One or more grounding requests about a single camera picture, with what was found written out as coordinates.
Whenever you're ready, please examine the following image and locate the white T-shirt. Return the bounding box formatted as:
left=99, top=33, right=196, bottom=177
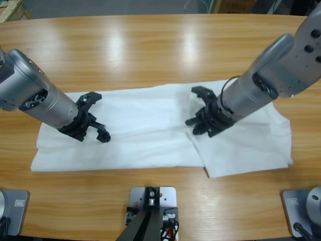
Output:
left=30, top=79, right=294, bottom=179

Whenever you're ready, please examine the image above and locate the grey metal stand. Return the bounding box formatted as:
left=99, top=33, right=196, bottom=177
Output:
left=266, top=0, right=283, bottom=15

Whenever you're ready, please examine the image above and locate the brown cardboard box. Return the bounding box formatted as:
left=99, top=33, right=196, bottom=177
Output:
left=220, top=0, right=254, bottom=13

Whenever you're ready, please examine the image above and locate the thin white wire hoop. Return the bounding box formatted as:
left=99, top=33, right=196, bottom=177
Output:
left=184, top=0, right=210, bottom=13

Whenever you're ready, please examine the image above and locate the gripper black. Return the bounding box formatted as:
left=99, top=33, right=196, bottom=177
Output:
left=59, top=109, right=112, bottom=144
left=185, top=106, right=237, bottom=139

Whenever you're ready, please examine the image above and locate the wrist black camera bracket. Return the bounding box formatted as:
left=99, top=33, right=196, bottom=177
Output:
left=191, top=86, right=217, bottom=108
left=75, top=91, right=102, bottom=113

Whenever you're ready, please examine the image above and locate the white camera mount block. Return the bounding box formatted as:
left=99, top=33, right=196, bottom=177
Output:
left=129, top=186, right=179, bottom=241

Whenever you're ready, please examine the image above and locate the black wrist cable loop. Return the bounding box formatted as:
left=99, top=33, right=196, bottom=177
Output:
left=220, top=76, right=241, bottom=113

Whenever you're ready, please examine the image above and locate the wooden crate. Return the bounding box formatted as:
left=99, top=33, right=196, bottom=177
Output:
left=0, top=0, right=33, bottom=23

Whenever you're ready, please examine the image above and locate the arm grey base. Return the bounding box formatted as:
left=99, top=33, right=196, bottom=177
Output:
left=280, top=186, right=321, bottom=238
left=0, top=189, right=30, bottom=236

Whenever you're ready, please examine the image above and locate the dark camera post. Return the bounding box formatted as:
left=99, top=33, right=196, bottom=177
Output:
left=115, top=186, right=161, bottom=241

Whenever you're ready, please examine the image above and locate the orange and black cable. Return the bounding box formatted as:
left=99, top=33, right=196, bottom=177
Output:
left=160, top=222, right=180, bottom=241

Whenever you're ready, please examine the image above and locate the black base cable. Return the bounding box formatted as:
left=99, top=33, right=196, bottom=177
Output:
left=0, top=217, right=11, bottom=236
left=292, top=222, right=315, bottom=239

